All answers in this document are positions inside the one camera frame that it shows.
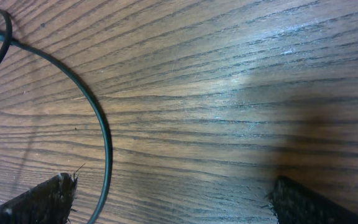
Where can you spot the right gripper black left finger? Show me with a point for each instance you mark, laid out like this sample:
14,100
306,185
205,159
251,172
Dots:
47,203

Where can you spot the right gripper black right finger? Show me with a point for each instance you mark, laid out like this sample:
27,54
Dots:
293,203

